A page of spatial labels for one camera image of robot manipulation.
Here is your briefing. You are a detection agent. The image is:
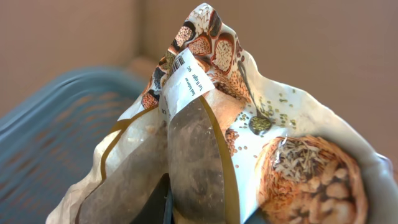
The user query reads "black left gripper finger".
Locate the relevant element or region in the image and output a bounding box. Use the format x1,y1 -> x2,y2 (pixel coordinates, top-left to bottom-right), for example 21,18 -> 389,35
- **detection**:
130,173 -> 173,224

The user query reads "beige grain snack pouch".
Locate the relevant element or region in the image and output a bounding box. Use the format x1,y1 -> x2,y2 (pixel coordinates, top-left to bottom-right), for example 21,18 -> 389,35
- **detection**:
46,3 -> 397,223

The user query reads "grey plastic shopping basket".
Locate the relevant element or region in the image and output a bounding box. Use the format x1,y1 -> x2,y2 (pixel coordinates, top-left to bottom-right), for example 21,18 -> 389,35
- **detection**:
1,67 -> 145,223

